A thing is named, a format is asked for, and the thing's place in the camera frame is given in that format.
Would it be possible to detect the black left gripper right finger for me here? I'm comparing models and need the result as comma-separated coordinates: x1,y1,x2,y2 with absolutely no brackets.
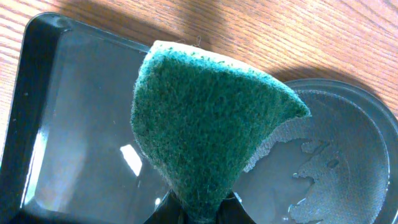
216,192,256,224

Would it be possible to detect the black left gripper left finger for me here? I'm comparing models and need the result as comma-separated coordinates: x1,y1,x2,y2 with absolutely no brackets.
144,190,188,224

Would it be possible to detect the green yellow sponge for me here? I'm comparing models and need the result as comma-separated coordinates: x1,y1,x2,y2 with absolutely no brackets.
131,40,310,223

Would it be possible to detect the rectangular black tray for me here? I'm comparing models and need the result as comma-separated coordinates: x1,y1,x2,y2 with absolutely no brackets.
1,12,169,223

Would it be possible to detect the round black tray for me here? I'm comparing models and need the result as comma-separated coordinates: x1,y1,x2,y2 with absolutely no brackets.
233,79,397,224

